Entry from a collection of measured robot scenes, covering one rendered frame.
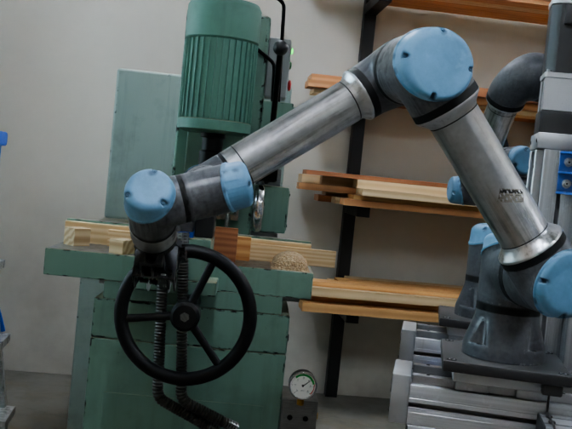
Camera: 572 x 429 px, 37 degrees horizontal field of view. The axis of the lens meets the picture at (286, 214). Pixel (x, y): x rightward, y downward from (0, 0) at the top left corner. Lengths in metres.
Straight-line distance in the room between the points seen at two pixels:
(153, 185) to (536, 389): 0.78
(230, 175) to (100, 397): 0.85
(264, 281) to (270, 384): 0.23
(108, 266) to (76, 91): 2.53
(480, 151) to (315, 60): 3.06
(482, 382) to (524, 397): 0.08
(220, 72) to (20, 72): 2.55
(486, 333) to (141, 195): 0.69
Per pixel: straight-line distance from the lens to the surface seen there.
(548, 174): 1.82
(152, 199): 1.26
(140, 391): 1.99
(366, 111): 1.48
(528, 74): 2.11
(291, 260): 1.94
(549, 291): 1.45
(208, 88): 2.00
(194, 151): 2.16
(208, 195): 1.29
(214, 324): 1.94
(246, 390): 1.97
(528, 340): 1.60
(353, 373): 4.54
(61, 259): 1.97
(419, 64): 1.34
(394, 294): 4.01
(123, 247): 1.94
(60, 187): 4.40
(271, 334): 1.94
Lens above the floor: 1.12
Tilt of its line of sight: 3 degrees down
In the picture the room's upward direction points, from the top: 6 degrees clockwise
